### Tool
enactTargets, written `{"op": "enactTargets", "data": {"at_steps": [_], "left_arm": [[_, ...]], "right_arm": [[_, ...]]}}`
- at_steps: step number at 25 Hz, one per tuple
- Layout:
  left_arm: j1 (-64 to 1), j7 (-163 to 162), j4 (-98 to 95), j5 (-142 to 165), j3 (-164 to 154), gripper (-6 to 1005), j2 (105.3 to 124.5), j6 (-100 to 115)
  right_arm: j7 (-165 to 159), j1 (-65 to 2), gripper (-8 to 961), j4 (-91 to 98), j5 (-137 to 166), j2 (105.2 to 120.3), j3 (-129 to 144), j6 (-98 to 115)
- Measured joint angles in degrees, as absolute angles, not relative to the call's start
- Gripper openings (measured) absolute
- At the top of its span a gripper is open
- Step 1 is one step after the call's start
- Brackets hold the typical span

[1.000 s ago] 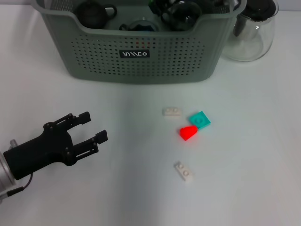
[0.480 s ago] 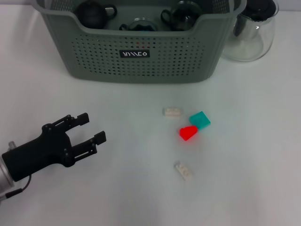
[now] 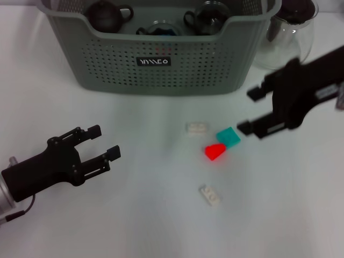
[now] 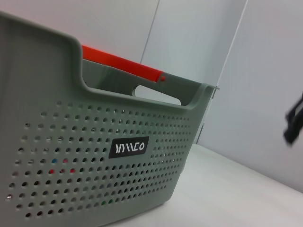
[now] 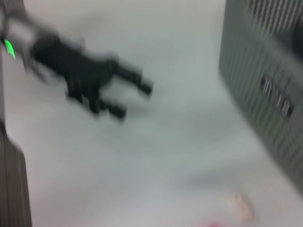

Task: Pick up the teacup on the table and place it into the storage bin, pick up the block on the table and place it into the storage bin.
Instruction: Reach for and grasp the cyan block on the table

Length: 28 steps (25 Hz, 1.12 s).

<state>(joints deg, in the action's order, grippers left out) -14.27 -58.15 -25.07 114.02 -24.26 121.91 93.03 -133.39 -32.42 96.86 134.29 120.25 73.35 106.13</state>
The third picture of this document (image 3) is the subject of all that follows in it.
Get glass teacup black base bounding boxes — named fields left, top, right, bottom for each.
left=183, top=1, right=232, bottom=36
left=135, top=19, right=180, bottom=36

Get dark brown clay teapot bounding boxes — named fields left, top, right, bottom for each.
left=85, top=0, right=134, bottom=33

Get grey perforated storage bin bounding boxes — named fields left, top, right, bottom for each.
left=36, top=0, right=283, bottom=97

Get white plate brick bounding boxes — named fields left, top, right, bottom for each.
left=198, top=184, right=223, bottom=207

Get teal square plate brick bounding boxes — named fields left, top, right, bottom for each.
left=216, top=126, right=241, bottom=148

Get white two-stud brick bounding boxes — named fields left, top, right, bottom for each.
left=187, top=122, right=210, bottom=137

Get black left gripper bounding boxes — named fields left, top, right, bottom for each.
left=1, top=125, right=121, bottom=202

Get glass carafe black lid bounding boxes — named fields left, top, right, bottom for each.
left=252, top=0, right=320, bottom=71

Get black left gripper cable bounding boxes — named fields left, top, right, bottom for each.
left=5, top=195, right=36, bottom=221

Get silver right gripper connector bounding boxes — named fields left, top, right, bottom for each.
left=335, top=83, right=344, bottom=110

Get large orange-red sloped brick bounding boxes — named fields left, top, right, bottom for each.
left=204, top=144, right=226, bottom=161

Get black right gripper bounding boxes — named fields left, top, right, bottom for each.
left=236, top=45, right=344, bottom=140

